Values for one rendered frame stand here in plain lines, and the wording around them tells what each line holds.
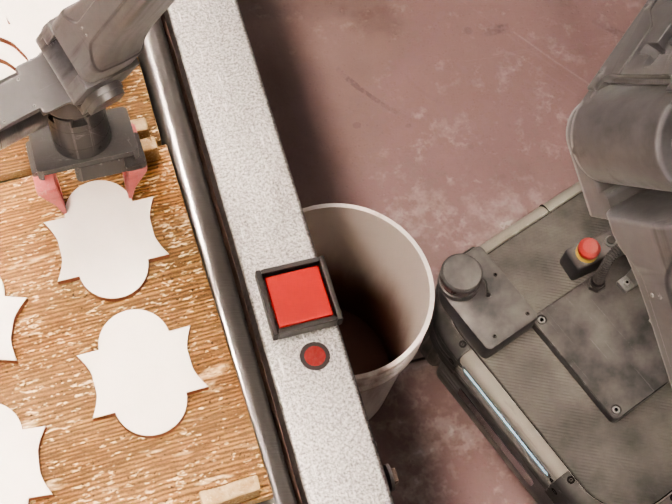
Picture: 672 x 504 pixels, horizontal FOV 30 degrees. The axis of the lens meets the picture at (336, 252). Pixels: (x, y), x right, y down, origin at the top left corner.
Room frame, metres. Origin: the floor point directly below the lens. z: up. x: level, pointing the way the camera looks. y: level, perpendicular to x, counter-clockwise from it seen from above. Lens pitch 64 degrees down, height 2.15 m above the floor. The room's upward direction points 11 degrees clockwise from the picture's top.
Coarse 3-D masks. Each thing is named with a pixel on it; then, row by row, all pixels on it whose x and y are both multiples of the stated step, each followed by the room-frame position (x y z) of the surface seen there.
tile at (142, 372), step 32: (128, 320) 0.46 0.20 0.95; (160, 320) 0.46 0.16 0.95; (96, 352) 0.42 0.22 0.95; (128, 352) 0.42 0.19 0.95; (160, 352) 0.43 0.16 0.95; (96, 384) 0.38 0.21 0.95; (128, 384) 0.39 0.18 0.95; (160, 384) 0.40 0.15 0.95; (192, 384) 0.40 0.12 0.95; (96, 416) 0.35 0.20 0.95; (128, 416) 0.36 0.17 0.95; (160, 416) 0.36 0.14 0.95
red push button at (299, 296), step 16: (288, 272) 0.55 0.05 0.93; (304, 272) 0.55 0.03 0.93; (320, 272) 0.56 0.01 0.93; (272, 288) 0.53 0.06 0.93; (288, 288) 0.53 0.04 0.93; (304, 288) 0.53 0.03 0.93; (320, 288) 0.54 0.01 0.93; (272, 304) 0.51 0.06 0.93; (288, 304) 0.51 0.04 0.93; (304, 304) 0.52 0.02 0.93; (320, 304) 0.52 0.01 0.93; (288, 320) 0.50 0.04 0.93; (304, 320) 0.50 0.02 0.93
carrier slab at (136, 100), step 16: (128, 80) 0.74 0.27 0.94; (144, 80) 0.75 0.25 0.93; (128, 96) 0.72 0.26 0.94; (144, 96) 0.73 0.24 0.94; (128, 112) 0.70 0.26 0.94; (144, 112) 0.71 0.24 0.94; (16, 144) 0.64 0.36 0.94; (160, 144) 0.68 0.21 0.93; (0, 160) 0.61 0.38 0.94; (16, 160) 0.62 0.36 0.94; (0, 176) 0.60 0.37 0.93; (16, 176) 0.60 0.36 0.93
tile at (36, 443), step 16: (0, 416) 0.33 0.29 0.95; (16, 416) 0.34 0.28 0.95; (0, 432) 0.32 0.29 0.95; (16, 432) 0.32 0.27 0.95; (32, 432) 0.32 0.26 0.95; (0, 448) 0.30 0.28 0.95; (16, 448) 0.31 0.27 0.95; (32, 448) 0.31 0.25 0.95; (0, 464) 0.29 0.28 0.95; (16, 464) 0.29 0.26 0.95; (32, 464) 0.29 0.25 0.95; (0, 480) 0.27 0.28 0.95; (16, 480) 0.28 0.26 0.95; (32, 480) 0.28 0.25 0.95; (0, 496) 0.26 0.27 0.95; (16, 496) 0.26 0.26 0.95; (32, 496) 0.26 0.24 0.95; (48, 496) 0.27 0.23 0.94
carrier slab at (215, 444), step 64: (0, 192) 0.58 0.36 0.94; (64, 192) 0.59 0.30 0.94; (0, 256) 0.50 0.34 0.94; (192, 256) 0.54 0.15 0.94; (64, 320) 0.45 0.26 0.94; (192, 320) 0.47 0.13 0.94; (0, 384) 0.37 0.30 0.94; (64, 384) 0.38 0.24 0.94; (64, 448) 0.32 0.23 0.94; (128, 448) 0.33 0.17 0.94; (192, 448) 0.34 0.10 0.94; (256, 448) 0.35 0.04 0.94
